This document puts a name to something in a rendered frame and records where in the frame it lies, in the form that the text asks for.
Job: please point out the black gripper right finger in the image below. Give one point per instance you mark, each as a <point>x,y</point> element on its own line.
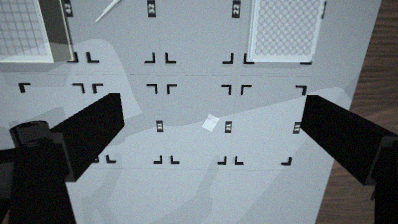
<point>366,150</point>

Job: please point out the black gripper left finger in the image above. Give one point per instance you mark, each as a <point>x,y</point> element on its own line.
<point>38,193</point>

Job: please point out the white flat deck plate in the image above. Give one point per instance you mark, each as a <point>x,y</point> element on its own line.
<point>213,196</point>

